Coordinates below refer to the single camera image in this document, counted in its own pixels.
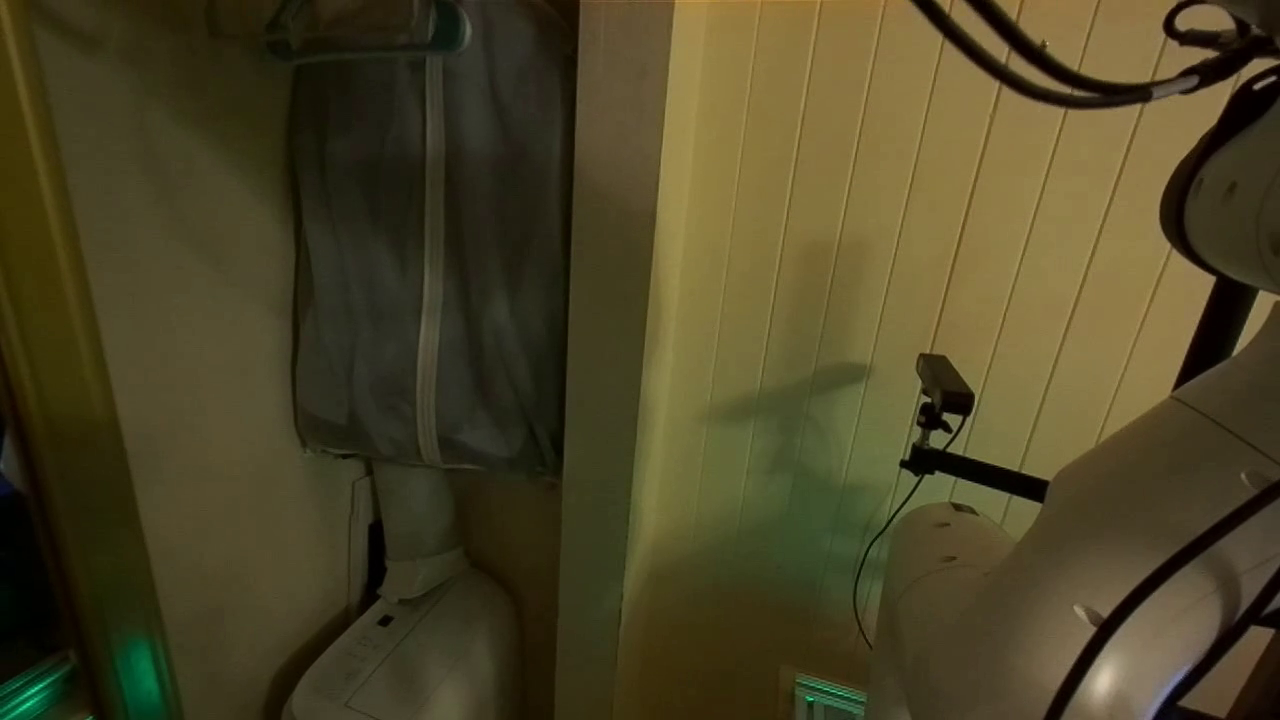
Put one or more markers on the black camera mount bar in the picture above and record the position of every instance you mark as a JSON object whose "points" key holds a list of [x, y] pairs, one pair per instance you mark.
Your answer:
{"points": [[973, 475]]}

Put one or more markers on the grey zippered garment bag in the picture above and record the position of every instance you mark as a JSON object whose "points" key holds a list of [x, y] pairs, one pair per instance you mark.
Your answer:
{"points": [[375, 265]]}

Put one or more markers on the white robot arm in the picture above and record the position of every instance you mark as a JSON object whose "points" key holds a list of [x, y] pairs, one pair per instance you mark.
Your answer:
{"points": [[1064, 587]]}

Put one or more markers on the wooden closet door frame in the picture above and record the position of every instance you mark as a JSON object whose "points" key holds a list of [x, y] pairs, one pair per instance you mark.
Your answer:
{"points": [[83, 464]]}

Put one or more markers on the small black camera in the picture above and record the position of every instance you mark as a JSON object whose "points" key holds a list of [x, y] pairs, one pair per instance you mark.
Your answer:
{"points": [[946, 380]]}

